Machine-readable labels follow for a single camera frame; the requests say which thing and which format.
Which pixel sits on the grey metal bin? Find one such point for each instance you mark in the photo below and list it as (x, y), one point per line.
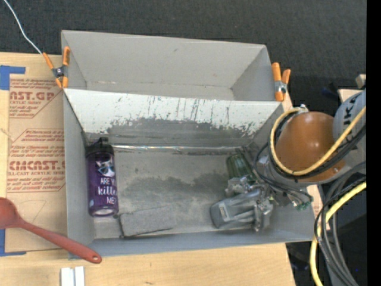
(166, 64)

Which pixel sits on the green clear glass cup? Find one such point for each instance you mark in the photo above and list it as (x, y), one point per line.
(238, 165)

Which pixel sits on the purple printed bottle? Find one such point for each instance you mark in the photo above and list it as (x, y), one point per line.
(102, 186)

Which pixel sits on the grey sponge block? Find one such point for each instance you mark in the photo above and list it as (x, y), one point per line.
(147, 221)

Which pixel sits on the brown cardboard board red print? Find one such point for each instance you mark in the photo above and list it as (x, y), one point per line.
(35, 147)

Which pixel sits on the red plastic spoon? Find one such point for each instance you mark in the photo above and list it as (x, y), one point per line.
(44, 235)

